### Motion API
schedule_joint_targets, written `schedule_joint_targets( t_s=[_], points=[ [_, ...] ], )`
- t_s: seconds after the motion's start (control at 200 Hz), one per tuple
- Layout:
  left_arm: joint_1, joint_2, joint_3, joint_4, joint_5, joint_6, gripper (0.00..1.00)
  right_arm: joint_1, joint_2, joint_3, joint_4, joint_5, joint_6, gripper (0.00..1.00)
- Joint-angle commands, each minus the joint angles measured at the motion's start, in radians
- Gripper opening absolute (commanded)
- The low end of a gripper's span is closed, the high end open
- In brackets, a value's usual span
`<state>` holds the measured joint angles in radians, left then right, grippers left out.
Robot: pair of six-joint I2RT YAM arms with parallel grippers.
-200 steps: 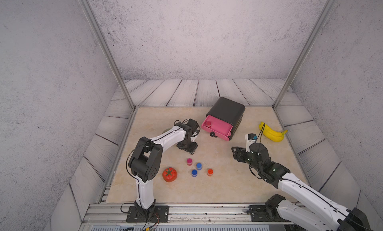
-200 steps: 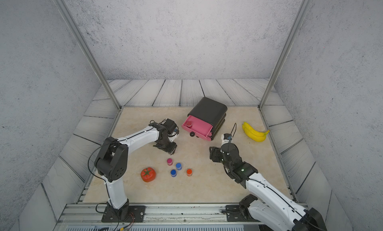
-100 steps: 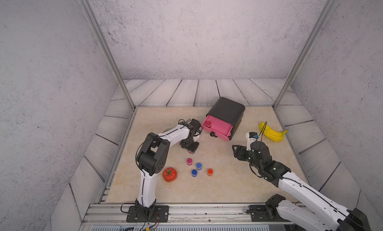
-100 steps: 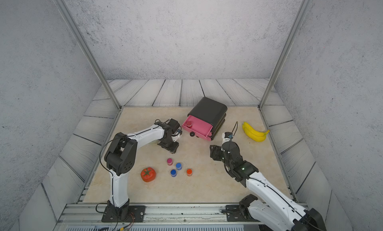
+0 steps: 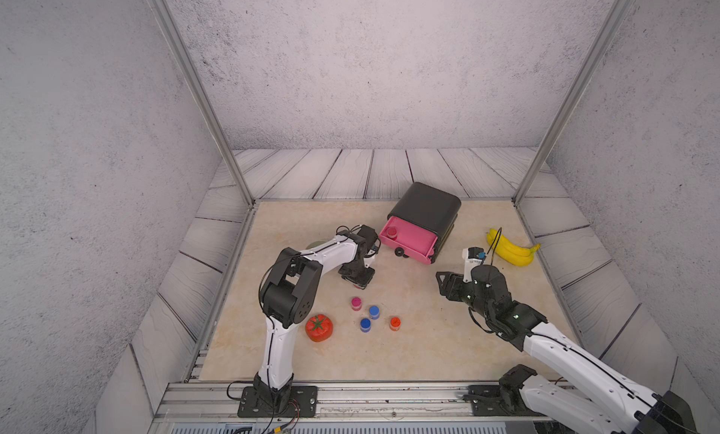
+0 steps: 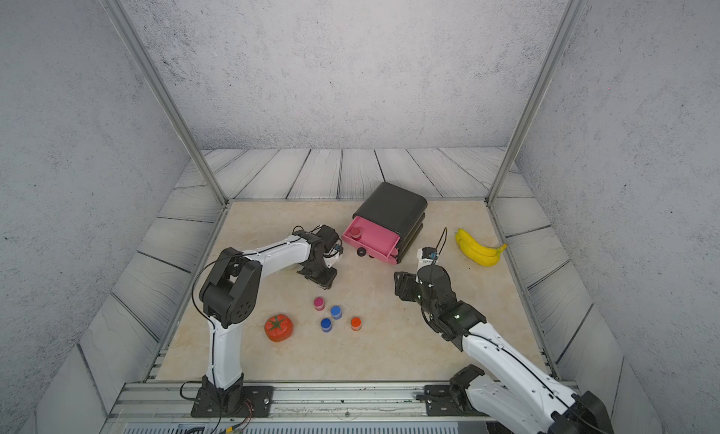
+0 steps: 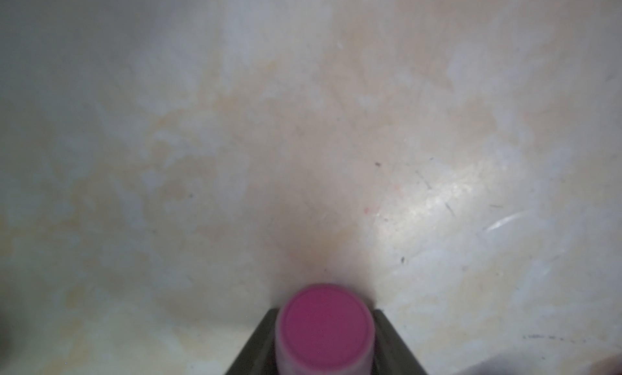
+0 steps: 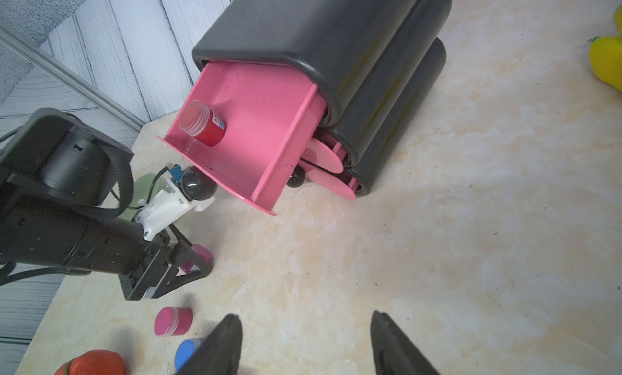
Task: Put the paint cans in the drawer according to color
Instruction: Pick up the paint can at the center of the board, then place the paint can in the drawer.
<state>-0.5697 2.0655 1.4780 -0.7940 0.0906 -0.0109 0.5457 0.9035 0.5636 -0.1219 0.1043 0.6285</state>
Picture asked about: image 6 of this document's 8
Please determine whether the light blue paint can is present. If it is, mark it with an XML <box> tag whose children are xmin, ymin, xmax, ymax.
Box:
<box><xmin>330</xmin><ymin>306</ymin><xmax>343</xmax><ymax>320</ymax></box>

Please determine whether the dark blue paint can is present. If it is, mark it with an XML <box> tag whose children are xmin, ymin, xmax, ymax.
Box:
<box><xmin>321</xmin><ymin>318</ymin><xmax>333</xmax><ymax>333</ymax></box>

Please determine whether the pink top drawer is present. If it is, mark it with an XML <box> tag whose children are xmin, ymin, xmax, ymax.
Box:
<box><xmin>341</xmin><ymin>217</ymin><xmax>401</xmax><ymax>265</ymax></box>

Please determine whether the black drawer cabinet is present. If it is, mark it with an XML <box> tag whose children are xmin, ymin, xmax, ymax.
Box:
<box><xmin>352</xmin><ymin>182</ymin><xmax>428</xmax><ymax>265</ymax></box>

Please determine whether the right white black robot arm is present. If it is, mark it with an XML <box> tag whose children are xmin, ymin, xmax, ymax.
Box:
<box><xmin>394</xmin><ymin>263</ymin><xmax>614</xmax><ymax>433</ymax></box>

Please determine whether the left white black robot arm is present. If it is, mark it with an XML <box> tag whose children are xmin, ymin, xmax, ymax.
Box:
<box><xmin>199</xmin><ymin>224</ymin><xmax>342</xmax><ymax>398</ymax></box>

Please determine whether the magenta paint can upright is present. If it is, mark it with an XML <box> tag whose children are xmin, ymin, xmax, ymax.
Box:
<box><xmin>313</xmin><ymin>297</ymin><xmax>326</xmax><ymax>311</ymax></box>

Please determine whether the yellow banana bunch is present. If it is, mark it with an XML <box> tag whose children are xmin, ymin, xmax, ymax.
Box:
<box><xmin>455</xmin><ymin>229</ymin><xmax>507</xmax><ymax>267</ymax></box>

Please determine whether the red tomato toy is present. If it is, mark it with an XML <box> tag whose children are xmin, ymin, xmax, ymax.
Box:
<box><xmin>264</xmin><ymin>314</ymin><xmax>294</xmax><ymax>343</ymax></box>

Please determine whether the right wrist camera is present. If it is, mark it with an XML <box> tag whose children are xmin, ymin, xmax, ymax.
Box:
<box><xmin>416</xmin><ymin>247</ymin><xmax>439</xmax><ymax>271</ymax></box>

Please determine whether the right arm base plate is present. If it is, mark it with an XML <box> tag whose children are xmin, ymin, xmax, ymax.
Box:
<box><xmin>415</xmin><ymin>383</ymin><xmax>476</xmax><ymax>417</ymax></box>

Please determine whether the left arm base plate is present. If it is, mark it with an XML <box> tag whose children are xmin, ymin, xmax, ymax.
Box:
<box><xmin>190</xmin><ymin>383</ymin><xmax>275</xmax><ymax>418</ymax></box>

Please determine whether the front aluminium rail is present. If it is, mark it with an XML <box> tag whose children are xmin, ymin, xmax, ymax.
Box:
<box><xmin>108</xmin><ymin>382</ymin><xmax>499</xmax><ymax>426</ymax></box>

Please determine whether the left metal frame post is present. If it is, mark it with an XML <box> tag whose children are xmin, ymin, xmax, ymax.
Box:
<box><xmin>99</xmin><ymin>0</ymin><xmax>229</xmax><ymax>207</ymax></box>

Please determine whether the metal frame post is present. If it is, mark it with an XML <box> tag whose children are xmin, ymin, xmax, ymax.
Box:
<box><xmin>486</xmin><ymin>0</ymin><xmax>587</xmax><ymax>207</ymax></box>
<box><xmin>99</xmin><ymin>0</ymin><xmax>229</xmax><ymax>207</ymax></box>

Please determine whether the right metal frame post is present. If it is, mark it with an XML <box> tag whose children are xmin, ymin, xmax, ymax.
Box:
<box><xmin>486</xmin><ymin>0</ymin><xmax>587</xmax><ymax>207</ymax></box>

